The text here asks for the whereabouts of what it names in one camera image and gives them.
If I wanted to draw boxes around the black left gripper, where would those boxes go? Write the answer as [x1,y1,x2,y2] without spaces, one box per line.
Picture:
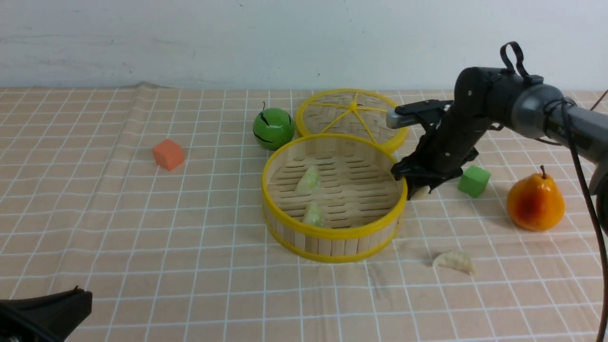
[0,286,93,342]

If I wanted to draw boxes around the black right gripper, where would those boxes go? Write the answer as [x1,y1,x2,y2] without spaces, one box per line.
[391,107,492,200]

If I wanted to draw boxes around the cream white dumpling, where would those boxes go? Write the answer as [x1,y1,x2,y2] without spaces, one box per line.
[409,186,431,200]
[432,250,477,276]

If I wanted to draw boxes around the pale green dumpling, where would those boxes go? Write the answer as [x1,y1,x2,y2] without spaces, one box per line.
[295,165,322,196]
[302,200,325,228]

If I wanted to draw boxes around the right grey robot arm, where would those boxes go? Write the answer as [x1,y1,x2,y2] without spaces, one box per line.
[386,67,608,231]

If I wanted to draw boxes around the bamboo steamer tray yellow rims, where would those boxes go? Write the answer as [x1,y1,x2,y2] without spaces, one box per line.
[261,133,408,263]

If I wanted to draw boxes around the bamboo steamer lid yellow rim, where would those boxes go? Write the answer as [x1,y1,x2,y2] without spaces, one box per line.
[295,88,409,153]

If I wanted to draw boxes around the green foam cube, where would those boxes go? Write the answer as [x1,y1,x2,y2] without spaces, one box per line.
[457,165,491,198]

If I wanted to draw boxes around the orange yellow toy pear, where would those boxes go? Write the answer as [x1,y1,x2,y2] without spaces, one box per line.
[506,165,565,232]

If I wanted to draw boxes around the beige checkered tablecloth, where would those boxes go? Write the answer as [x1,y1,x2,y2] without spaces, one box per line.
[0,85,602,342]

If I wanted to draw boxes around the green toy apple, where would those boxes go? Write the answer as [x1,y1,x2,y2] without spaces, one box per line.
[252,101,295,151]

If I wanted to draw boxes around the orange foam cube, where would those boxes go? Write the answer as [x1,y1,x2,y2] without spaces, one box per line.
[152,139,185,171]

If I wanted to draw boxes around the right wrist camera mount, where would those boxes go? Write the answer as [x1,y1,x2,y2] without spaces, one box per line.
[386,99,453,130]

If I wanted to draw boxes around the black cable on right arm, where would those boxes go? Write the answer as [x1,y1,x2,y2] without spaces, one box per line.
[500,41,608,342]

